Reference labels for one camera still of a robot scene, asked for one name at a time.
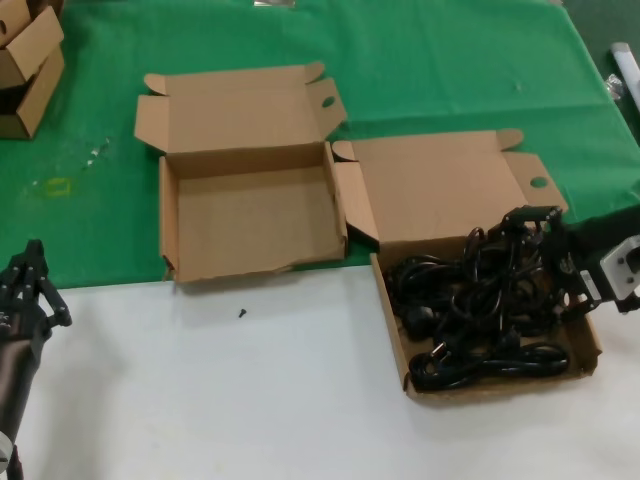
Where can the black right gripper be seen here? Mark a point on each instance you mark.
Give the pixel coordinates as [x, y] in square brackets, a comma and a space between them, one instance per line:
[595, 235]

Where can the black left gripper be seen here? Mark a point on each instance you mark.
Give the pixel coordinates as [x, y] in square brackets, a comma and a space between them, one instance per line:
[17, 360]

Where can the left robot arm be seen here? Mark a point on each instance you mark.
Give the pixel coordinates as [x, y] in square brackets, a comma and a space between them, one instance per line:
[3, 450]

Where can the open brown cardboard box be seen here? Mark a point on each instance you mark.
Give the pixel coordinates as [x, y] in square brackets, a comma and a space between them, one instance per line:
[440, 185]

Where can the small open cardboard box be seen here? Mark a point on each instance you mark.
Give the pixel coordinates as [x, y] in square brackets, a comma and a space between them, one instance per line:
[45, 95]

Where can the open cardboard box torn edge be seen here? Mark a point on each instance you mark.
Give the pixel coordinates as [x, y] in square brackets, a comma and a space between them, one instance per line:
[250, 225]

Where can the cardboard box with holed flap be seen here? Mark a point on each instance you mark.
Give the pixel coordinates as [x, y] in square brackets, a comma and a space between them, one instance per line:
[12, 12]

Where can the white tape scraps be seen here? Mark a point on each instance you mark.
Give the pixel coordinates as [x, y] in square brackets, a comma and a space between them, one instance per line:
[92, 159]

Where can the crumpled silvery wrapper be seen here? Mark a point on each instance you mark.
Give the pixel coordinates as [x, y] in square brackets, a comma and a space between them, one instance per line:
[612, 85]

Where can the green table cloth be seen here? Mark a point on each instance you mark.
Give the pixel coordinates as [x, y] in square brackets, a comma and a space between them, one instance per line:
[425, 60]

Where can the small silver object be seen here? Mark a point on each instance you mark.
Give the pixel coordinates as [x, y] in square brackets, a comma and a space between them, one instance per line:
[272, 3]

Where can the silver aluminium wrist bracket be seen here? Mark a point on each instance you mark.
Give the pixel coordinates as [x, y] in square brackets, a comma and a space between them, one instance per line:
[620, 270]

